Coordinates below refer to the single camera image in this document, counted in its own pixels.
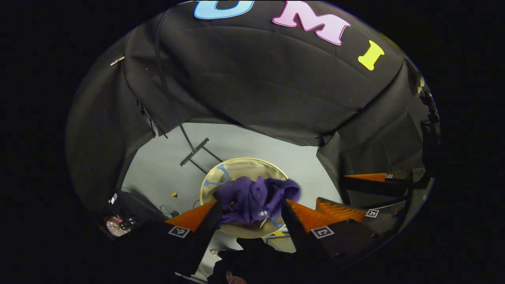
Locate black tripod stand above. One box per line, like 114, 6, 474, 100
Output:
408, 67, 440, 166

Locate black equipment box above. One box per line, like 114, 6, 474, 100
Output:
108, 189, 166, 233

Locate person's dark trousers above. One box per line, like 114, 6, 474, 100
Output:
207, 237, 316, 284

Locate purple corduroy shirt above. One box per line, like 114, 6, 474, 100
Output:
213, 176, 302, 226

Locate beige laundry hamper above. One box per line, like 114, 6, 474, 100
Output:
199, 157, 290, 239

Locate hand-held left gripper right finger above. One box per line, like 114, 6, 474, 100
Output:
281, 198, 379, 265

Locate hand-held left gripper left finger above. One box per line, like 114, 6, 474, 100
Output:
130, 199, 223, 277

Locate black clothes rack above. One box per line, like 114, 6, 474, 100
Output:
155, 12, 223, 174

